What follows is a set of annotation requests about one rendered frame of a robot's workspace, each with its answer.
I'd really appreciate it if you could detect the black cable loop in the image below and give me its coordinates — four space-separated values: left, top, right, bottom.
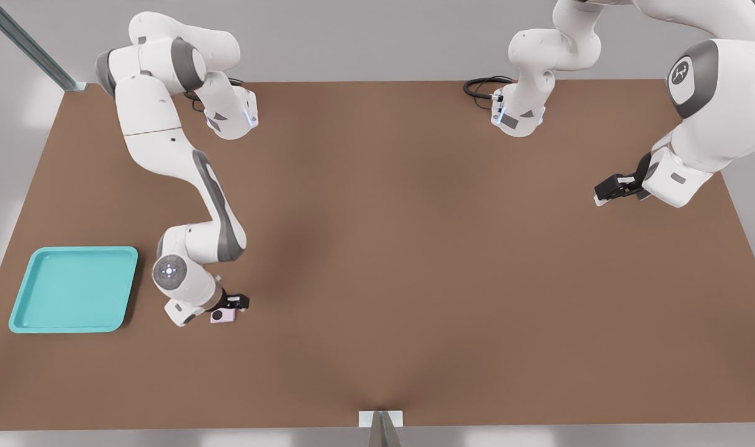
183 78 245 113
463 76 516 111

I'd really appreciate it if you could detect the pale blue-green tray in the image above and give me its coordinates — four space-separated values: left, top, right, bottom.
9 246 139 334

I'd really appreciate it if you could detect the silver frame post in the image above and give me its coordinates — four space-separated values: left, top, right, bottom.
0 0 88 93
359 410 404 447

